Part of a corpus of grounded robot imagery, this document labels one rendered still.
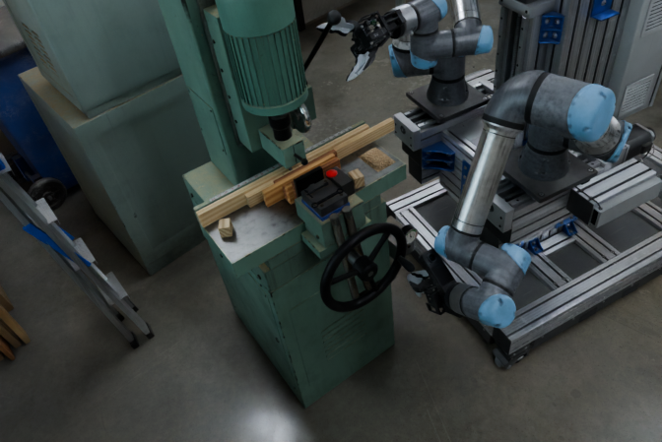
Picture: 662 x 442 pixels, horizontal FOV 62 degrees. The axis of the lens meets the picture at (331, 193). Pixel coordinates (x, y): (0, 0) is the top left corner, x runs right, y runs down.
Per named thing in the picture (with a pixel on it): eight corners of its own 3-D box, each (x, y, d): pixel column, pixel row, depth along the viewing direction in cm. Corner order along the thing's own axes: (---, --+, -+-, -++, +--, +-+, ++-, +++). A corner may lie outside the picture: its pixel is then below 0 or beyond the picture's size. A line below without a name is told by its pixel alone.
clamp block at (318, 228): (324, 249, 147) (320, 226, 141) (297, 222, 156) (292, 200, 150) (367, 223, 153) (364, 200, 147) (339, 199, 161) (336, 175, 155)
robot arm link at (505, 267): (488, 230, 130) (465, 270, 128) (533, 251, 124) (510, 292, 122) (492, 243, 136) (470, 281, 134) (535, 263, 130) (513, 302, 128)
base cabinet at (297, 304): (304, 410, 206) (269, 295, 158) (232, 312, 243) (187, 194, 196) (396, 344, 222) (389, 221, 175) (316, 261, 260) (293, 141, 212)
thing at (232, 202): (203, 227, 154) (198, 215, 151) (200, 223, 156) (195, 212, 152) (369, 138, 176) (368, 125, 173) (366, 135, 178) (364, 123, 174)
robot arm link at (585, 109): (584, 111, 160) (541, 64, 115) (638, 127, 152) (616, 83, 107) (567, 151, 162) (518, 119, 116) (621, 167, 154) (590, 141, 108)
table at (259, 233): (253, 301, 141) (247, 286, 137) (202, 236, 161) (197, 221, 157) (429, 193, 163) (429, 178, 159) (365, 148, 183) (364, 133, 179)
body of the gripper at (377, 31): (358, 17, 132) (396, 1, 136) (345, 33, 140) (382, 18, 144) (373, 44, 132) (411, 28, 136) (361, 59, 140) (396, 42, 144)
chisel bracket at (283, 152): (287, 173, 154) (282, 150, 149) (262, 152, 163) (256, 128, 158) (308, 162, 157) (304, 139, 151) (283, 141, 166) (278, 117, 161)
